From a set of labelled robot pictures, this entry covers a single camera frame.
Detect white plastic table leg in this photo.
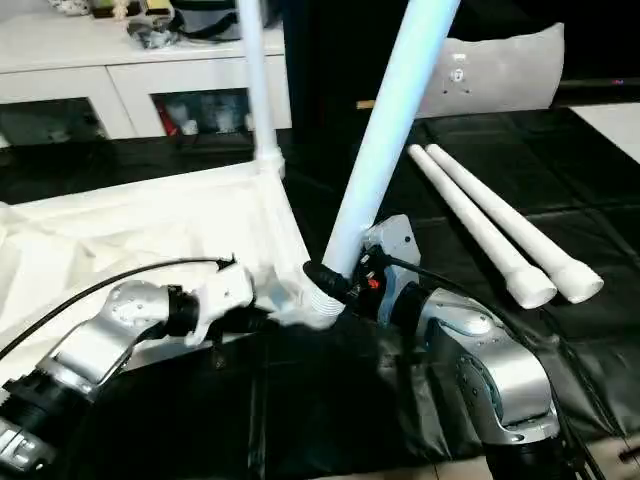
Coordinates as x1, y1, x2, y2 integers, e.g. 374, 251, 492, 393
426, 143, 605, 305
406, 143, 558, 310
236, 0, 287, 179
312, 0, 463, 323

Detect white plastic table top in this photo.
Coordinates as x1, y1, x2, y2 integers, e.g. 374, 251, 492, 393
0, 158, 347, 353

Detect black work mat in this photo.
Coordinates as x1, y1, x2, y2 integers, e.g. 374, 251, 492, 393
0, 105, 640, 473

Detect cluster of small bottles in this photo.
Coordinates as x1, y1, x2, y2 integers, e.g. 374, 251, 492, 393
152, 90, 253, 137

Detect black cabinet with yellow label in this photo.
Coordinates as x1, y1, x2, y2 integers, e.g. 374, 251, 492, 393
284, 0, 421, 126

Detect white cushion with badge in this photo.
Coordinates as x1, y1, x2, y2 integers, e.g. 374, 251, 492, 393
416, 22, 567, 119

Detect grey bag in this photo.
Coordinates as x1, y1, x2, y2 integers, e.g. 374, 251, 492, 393
172, 0, 277, 43

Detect white flat board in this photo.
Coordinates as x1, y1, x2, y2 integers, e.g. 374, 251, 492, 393
572, 102, 640, 166

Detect white cabinet with glass doors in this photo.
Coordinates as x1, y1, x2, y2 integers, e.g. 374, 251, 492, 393
0, 0, 293, 141

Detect small colourful figurines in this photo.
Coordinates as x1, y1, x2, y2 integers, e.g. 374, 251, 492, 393
50, 0, 177, 21

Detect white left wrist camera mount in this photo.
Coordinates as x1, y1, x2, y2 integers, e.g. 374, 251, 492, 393
184, 262, 257, 347

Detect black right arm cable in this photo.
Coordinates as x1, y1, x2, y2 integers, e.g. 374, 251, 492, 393
376, 252, 601, 480

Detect dark cable bundle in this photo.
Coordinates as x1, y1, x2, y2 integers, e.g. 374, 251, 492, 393
126, 18, 181, 51

